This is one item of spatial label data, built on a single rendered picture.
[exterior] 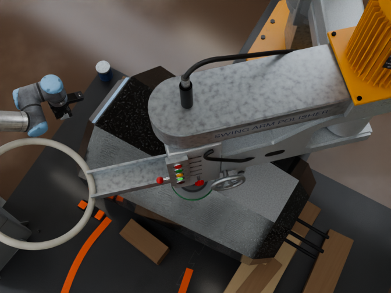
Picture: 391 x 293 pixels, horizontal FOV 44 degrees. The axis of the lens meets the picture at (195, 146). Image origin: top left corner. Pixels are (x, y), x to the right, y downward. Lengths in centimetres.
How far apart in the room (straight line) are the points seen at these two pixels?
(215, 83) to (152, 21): 227
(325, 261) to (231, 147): 147
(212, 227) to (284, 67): 109
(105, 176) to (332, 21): 116
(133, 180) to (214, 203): 47
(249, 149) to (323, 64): 43
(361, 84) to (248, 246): 113
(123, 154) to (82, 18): 168
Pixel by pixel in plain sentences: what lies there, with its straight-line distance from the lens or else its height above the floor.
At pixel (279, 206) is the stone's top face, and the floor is 83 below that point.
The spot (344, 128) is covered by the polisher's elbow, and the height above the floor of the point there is 134.
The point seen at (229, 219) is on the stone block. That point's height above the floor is 75.
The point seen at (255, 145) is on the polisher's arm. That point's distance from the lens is 186.
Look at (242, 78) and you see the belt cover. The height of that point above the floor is 170.
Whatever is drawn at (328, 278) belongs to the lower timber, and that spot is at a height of 9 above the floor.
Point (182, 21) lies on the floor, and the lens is 383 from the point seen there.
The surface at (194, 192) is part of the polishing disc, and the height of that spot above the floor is 89.
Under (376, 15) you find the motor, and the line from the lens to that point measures 148.
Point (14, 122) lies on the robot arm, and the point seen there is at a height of 130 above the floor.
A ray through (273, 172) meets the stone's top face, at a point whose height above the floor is 83.
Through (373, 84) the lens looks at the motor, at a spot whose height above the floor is 173.
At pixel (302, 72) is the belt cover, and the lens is 167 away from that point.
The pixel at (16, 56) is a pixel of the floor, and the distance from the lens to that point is 392.
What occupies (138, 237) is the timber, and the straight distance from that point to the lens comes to 307.
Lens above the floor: 313
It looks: 69 degrees down
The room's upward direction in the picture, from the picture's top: 3 degrees counter-clockwise
